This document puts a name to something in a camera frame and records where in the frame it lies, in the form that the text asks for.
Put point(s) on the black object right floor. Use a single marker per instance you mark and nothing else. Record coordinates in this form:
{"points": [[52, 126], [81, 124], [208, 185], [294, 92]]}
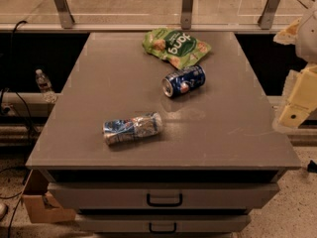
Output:
{"points": [[312, 167]]}

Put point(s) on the cardboard box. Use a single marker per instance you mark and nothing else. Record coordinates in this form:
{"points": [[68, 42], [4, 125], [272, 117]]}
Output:
{"points": [[40, 204]]}

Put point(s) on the lower drawer black handle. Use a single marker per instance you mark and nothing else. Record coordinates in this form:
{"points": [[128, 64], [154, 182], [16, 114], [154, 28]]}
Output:
{"points": [[162, 228]]}

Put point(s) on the clear plastic water bottle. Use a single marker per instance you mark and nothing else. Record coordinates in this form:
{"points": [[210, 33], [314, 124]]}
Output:
{"points": [[43, 81]]}

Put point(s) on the blue soda can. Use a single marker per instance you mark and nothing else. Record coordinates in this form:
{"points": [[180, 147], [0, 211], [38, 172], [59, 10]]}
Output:
{"points": [[183, 81]]}

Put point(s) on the silver blue redbull can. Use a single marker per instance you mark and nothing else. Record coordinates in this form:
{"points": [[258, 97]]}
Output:
{"points": [[124, 130]]}

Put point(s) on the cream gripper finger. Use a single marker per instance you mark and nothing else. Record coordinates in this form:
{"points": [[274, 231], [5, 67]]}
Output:
{"points": [[288, 35], [298, 99]]}

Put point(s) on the drawer black handle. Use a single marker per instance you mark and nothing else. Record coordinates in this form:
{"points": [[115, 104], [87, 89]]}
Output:
{"points": [[162, 228], [160, 201]]}

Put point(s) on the metal railing bracket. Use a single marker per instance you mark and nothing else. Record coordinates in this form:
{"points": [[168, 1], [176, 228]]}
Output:
{"points": [[186, 14], [265, 20], [65, 17]]}

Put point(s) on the middle metal railing bracket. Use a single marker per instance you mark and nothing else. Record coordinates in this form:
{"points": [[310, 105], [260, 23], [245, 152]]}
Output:
{"points": [[186, 14]]}

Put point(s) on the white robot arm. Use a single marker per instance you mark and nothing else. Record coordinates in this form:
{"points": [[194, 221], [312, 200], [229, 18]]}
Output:
{"points": [[306, 42]]}

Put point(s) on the green snack bag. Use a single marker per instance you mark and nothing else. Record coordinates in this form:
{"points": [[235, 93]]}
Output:
{"points": [[178, 48]]}

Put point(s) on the upper drawer black handle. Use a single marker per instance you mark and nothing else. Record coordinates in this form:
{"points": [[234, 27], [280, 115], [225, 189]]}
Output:
{"points": [[160, 201]]}

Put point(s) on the grey drawer cabinet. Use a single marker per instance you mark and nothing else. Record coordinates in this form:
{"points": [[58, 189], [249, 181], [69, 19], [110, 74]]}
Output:
{"points": [[217, 146]]}

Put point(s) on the right metal railing bracket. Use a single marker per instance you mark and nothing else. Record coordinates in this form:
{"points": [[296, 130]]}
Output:
{"points": [[265, 20]]}

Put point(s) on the left metal railing bracket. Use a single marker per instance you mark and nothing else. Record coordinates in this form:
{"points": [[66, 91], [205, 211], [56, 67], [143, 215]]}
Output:
{"points": [[65, 17]]}

